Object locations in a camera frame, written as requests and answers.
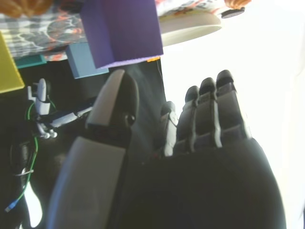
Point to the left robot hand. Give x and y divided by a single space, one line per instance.
181 190

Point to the blue cube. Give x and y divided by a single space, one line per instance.
81 62

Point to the purple cube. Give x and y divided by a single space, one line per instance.
119 28

